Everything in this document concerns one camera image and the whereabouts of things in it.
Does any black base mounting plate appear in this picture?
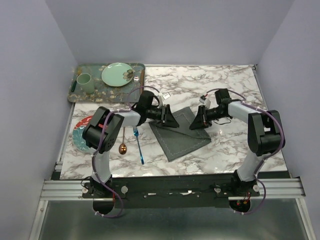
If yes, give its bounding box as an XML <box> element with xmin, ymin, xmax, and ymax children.
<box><xmin>82</xmin><ymin>173</ymin><xmax>260</xmax><ymax>209</ymax></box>

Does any brown wooden chopstick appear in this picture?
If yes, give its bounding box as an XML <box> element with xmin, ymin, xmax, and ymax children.
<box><xmin>139</xmin><ymin>69</ymin><xmax>145</xmax><ymax>87</ymax></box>

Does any dark grey cloth napkin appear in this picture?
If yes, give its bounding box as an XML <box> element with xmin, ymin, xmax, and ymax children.
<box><xmin>149</xmin><ymin>107</ymin><xmax>212</xmax><ymax>162</ymax></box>

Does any mint green plate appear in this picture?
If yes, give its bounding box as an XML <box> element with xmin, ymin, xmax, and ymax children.
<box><xmin>101</xmin><ymin>62</ymin><xmax>135</xmax><ymax>87</ymax></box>

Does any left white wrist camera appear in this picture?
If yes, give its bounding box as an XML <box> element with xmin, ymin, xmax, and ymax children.
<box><xmin>158</xmin><ymin>92</ymin><xmax>171</xmax><ymax>106</ymax></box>

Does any red blue floral plate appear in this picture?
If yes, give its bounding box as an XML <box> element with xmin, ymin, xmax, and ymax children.
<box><xmin>72</xmin><ymin>115</ymin><xmax>93</xmax><ymax>153</ymax></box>

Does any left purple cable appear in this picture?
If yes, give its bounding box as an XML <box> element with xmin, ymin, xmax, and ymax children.
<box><xmin>91</xmin><ymin>86</ymin><xmax>163</xmax><ymax>219</ymax></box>

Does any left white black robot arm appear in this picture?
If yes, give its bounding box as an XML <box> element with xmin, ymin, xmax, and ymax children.
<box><xmin>82</xmin><ymin>90</ymin><xmax>180</xmax><ymax>198</ymax></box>

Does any green floral tray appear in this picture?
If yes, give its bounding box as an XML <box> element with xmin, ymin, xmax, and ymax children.
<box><xmin>67</xmin><ymin>63</ymin><xmax>146</xmax><ymax>103</ymax></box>

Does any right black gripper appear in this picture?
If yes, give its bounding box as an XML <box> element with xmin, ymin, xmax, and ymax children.
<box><xmin>189</xmin><ymin>104</ymin><xmax>227</xmax><ymax>131</ymax></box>

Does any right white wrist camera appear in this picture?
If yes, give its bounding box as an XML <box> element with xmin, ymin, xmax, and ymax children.
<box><xmin>199</xmin><ymin>95</ymin><xmax>209</xmax><ymax>105</ymax></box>

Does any blue metal fork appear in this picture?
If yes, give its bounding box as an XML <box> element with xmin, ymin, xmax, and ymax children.
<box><xmin>132</xmin><ymin>126</ymin><xmax>145</xmax><ymax>165</ymax></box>

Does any copper spoon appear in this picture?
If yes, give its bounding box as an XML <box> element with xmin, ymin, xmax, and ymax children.
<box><xmin>118</xmin><ymin>127</ymin><xmax>127</xmax><ymax>155</ymax></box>

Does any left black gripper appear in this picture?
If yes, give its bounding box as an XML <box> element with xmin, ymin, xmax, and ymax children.
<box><xmin>145</xmin><ymin>103</ymin><xmax>179</xmax><ymax>127</ymax></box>

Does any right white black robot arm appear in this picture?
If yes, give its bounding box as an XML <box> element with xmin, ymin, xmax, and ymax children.
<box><xmin>189</xmin><ymin>88</ymin><xmax>285</xmax><ymax>196</ymax></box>

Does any mint green cup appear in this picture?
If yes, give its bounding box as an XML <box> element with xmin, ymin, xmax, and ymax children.
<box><xmin>76</xmin><ymin>73</ymin><xmax>95</xmax><ymax>94</ymax></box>

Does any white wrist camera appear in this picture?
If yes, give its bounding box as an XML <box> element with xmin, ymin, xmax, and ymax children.
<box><xmin>199</xmin><ymin>95</ymin><xmax>209</xmax><ymax>105</ymax></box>
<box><xmin>158</xmin><ymin>92</ymin><xmax>171</xmax><ymax>106</ymax></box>

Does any aluminium frame rail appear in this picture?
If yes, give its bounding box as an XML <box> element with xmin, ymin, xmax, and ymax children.
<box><xmin>40</xmin><ymin>178</ymin><xmax>306</xmax><ymax>202</ymax></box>

